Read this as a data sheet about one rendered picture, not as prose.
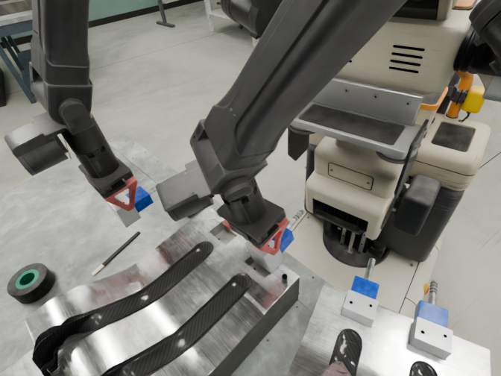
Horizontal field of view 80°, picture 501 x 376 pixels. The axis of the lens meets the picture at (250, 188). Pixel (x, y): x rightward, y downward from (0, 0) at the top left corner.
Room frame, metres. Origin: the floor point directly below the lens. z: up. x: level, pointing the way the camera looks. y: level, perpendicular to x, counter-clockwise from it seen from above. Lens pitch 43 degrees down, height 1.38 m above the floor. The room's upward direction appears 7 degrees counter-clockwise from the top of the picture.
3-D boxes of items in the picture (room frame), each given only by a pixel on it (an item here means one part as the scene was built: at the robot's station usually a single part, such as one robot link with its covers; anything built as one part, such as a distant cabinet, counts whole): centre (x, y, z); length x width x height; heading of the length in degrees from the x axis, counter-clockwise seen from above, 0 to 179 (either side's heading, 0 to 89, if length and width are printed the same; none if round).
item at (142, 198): (0.48, 0.24, 0.93); 0.13 x 0.05 x 0.05; 130
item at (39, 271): (0.37, 0.50, 0.82); 0.08 x 0.08 x 0.04
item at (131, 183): (0.45, 0.26, 0.99); 0.07 x 0.07 x 0.09; 40
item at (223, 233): (0.39, 0.06, 0.87); 0.05 x 0.05 x 0.04; 40
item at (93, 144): (0.45, 0.28, 1.12); 0.07 x 0.06 x 0.07; 126
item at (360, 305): (0.25, -0.18, 0.86); 0.13 x 0.05 x 0.05; 147
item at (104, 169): (0.46, 0.27, 1.06); 0.10 x 0.07 x 0.07; 40
